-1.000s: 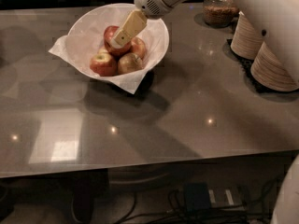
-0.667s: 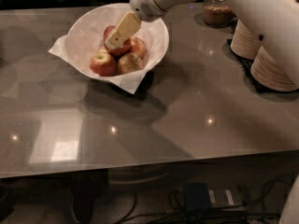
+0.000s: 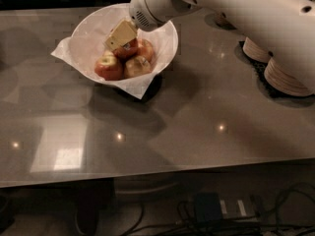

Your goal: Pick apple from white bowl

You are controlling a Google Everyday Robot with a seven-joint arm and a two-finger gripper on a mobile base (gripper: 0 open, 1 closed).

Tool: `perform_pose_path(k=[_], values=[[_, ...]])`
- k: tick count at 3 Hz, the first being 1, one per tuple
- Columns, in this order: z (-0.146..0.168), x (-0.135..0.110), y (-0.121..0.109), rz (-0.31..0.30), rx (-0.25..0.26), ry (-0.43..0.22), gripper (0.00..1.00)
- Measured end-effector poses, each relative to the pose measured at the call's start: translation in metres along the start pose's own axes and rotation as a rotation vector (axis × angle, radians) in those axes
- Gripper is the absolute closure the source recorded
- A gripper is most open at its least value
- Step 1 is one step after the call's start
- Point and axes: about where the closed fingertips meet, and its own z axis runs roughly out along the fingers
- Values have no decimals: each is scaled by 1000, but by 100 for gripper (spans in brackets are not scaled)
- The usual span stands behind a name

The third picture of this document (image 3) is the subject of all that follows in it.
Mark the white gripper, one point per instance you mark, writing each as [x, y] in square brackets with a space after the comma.
[142, 13]

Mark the red apple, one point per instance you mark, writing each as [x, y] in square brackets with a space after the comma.
[126, 51]
[145, 49]
[109, 68]

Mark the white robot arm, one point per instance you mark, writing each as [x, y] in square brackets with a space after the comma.
[284, 27]

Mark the hidden pale apple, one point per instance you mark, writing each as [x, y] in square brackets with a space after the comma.
[107, 53]

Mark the white bowl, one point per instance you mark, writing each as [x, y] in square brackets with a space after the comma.
[160, 49]

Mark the front right yellowish apple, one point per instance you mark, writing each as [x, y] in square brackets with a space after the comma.
[137, 66]

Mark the white paper liner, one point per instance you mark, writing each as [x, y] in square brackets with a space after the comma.
[78, 49]

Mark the glass jar with grains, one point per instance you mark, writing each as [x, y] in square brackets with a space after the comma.
[222, 22]

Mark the rear stack of paper plates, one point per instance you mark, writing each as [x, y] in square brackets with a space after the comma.
[255, 52]

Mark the stack of paper plates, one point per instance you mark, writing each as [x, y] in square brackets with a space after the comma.
[279, 79]
[255, 52]

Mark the black mat under plates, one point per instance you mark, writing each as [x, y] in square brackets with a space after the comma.
[259, 68]

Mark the front stack of paper plates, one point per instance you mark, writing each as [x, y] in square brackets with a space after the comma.
[279, 79]

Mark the black power adapter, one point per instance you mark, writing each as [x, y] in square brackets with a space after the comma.
[207, 207]

